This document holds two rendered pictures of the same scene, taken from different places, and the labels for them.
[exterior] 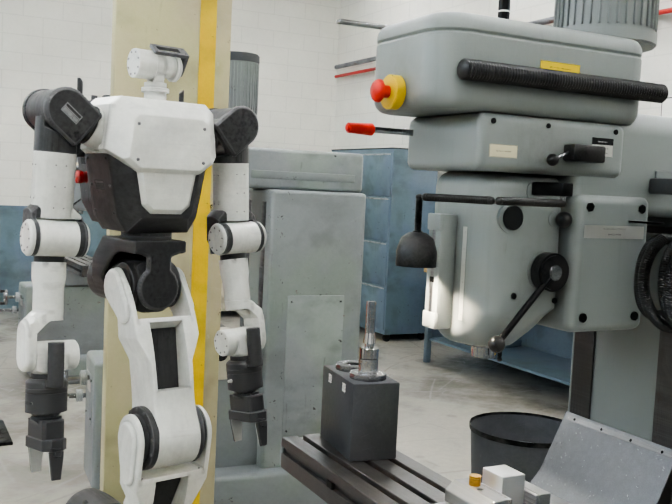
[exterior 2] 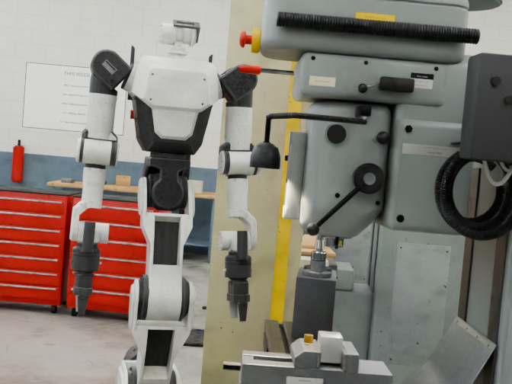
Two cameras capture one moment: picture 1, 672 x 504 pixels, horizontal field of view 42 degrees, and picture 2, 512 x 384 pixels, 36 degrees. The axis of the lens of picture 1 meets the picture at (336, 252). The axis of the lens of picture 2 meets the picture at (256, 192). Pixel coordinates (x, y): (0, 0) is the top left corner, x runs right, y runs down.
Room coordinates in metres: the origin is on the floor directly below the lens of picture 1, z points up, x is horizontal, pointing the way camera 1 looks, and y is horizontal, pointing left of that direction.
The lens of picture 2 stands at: (-0.16, -0.93, 1.50)
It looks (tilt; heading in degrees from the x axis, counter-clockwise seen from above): 3 degrees down; 25
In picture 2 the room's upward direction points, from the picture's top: 5 degrees clockwise
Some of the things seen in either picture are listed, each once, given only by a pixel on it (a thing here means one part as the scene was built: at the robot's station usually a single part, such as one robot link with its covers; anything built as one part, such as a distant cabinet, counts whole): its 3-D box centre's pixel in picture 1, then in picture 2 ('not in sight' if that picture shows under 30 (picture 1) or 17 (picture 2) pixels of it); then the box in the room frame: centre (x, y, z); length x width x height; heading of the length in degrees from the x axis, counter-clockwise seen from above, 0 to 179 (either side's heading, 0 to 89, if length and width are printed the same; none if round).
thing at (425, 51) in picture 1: (506, 77); (359, 28); (1.65, -0.30, 1.81); 0.47 x 0.26 x 0.16; 117
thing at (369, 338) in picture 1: (370, 324); (320, 233); (2.08, -0.09, 1.26); 0.03 x 0.03 x 0.11
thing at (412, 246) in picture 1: (416, 248); (265, 155); (1.53, -0.14, 1.49); 0.07 x 0.07 x 0.06
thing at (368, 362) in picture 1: (368, 361); (318, 263); (2.08, -0.09, 1.17); 0.05 x 0.05 x 0.05
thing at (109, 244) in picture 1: (132, 269); (163, 181); (2.09, 0.49, 1.37); 0.28 x 0.13 x 0.18; 40
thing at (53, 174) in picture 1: (54, 204); (100, 129); (1.88, 0.62, 1.52); 0.13 x 0.12 x 0.22; 127
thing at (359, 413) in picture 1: (358, 407); (314, 300); (2.12, -0.07, 1.04); 0.22 x 0.12 x 0.20; 20
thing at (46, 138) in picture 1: (54, 121); (105, 73); (1.90, 0.63, 1.70); 0.12 x 0.09 x 0.14; 39
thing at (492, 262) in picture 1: (491, 257); (342, 168); (1.64, -0.29, 1.47); 0.21 x 0.19 x 0.32; 27
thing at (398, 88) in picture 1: (392, 92); (255, 40); (1.54, -0.09, 1.76); 0.06 x 0.02 x 0.06; 27
